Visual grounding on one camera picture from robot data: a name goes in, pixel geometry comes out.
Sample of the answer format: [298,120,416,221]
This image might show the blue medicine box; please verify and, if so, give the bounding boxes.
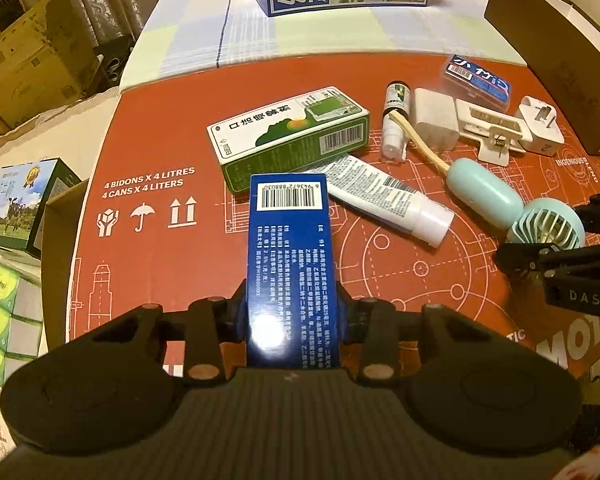
[246,174,340,370]

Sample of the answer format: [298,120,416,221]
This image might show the teal handheld mini fan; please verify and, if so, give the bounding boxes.
[445,158,585,250]

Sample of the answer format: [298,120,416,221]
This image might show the white plastic hair clip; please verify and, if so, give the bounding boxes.
[455,99,532,167]

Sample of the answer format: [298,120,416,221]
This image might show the white power adapter cube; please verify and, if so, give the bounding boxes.
[412,88,460,151]

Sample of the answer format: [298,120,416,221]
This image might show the green and white medicine box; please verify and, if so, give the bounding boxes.
[207,87,370,194]

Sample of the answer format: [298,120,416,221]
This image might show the spray bottle with green label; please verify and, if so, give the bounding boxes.
[380,79,413,162]

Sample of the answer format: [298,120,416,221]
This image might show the red printed cardboard mat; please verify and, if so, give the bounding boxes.
[69,53,600,375]

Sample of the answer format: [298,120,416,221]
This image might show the white plug charger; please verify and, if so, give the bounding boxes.
[516,96,565,157]

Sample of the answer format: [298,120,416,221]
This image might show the white cream tube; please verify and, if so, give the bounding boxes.
[306,155,454,248]

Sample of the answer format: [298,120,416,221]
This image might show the dark brown cardboard box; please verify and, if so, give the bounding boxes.
[484,0,600,156]

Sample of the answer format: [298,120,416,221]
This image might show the clear box with blue label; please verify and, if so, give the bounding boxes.
[441,54,512,113]

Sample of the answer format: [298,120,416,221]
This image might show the wooden stick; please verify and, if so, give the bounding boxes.
[388,110,450,176]

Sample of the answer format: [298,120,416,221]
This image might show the green tissue pack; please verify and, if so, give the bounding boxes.
[0,263,43,387]

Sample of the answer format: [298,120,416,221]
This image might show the green milk box on floor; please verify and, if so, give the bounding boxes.
[0,158,81,264]

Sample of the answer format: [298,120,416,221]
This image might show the pastel checkered tablecloth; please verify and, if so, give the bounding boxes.
[120,0,524,90]

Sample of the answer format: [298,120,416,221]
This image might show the brown cardboard boxes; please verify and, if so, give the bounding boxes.
[0,0,98,128]

